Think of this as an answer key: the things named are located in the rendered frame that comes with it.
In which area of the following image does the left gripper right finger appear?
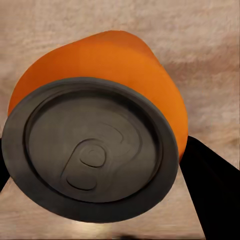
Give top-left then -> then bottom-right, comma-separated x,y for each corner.
179,136 -> 240,240

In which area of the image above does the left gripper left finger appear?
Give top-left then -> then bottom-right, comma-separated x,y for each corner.
0,138 -> 11,192

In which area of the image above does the can of soda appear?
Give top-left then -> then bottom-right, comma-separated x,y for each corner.
1,30 -> 189,224

